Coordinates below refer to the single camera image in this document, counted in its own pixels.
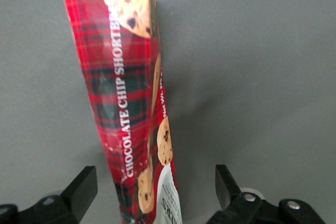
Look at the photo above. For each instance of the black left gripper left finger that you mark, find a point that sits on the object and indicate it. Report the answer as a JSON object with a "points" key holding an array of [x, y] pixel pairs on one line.
{"points": [[80, 188]]}

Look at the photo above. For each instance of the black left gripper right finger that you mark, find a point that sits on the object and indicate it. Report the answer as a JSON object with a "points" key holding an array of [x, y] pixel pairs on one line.
{"points": [[228, 190]]}

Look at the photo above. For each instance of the red tartan cookie box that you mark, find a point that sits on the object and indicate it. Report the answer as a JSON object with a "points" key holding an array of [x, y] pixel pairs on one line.
{"points": [[123, 98]]}

